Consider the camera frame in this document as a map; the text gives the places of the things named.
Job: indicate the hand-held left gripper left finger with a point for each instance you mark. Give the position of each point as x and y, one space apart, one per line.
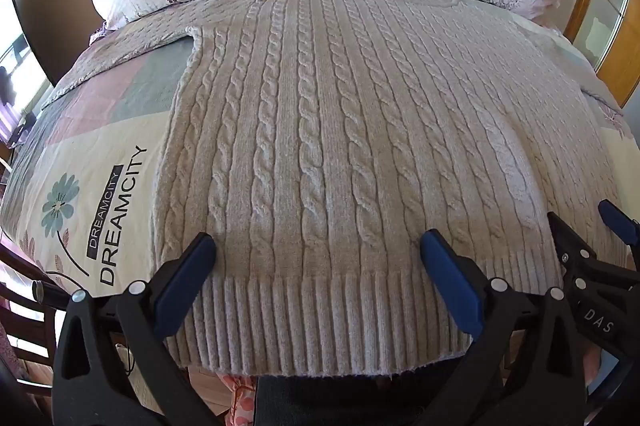
184 287

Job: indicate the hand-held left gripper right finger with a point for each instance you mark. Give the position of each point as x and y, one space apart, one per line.
451 287

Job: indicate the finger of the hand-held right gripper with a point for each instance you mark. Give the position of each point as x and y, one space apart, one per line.
564 236
617 222

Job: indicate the pink floral cloth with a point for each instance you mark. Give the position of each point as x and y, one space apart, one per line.
240 401

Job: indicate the person's dark trouser leg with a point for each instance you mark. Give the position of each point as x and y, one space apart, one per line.
350 401

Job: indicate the wooden chair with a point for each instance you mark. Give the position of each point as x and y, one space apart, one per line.
20 321

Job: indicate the printed patchwork bed cover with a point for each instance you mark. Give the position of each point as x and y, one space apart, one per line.
95 141

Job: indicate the window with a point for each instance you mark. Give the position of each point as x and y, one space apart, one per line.
17 66

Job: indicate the dark wooden headboard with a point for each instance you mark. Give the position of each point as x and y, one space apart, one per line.
55 6

